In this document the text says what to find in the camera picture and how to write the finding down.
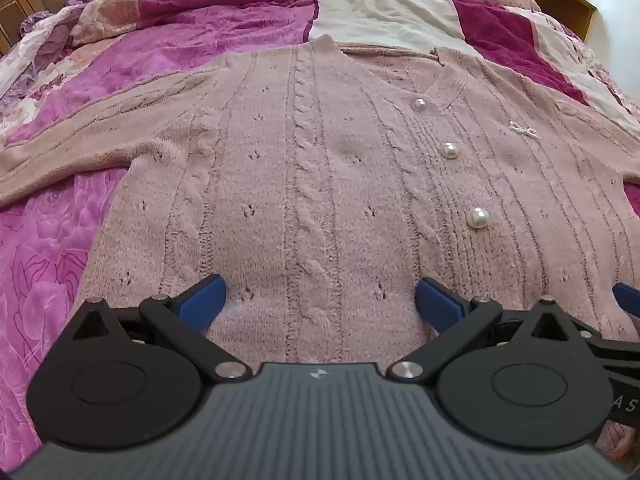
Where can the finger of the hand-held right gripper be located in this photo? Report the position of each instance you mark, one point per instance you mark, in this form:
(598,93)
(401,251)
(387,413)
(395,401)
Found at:
(627,299)

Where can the purple patchwork quilt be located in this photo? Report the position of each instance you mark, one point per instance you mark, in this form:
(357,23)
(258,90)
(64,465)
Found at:
(165,25)

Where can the pink knitted cardigan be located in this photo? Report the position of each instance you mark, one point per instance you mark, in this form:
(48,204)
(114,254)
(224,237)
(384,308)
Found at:
(320,185)

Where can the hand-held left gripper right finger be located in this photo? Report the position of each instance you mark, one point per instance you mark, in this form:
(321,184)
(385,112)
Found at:
(440,304)

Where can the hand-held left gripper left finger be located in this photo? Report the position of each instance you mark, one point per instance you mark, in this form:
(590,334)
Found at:
(202,299)

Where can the person's right hand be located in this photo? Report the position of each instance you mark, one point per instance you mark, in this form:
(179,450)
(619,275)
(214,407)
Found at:
(617,442)

